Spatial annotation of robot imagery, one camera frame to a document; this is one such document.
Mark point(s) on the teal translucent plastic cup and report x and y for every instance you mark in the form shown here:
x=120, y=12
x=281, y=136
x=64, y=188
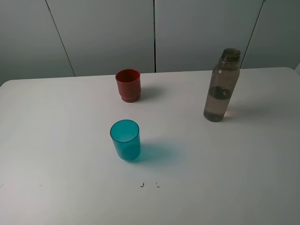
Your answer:
x=125, y=135

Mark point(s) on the smoky clear plastic bottle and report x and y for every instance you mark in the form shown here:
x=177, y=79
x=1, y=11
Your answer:
x=223, y=81

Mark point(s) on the red plastic cup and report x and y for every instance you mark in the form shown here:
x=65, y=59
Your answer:
x=129, y=85

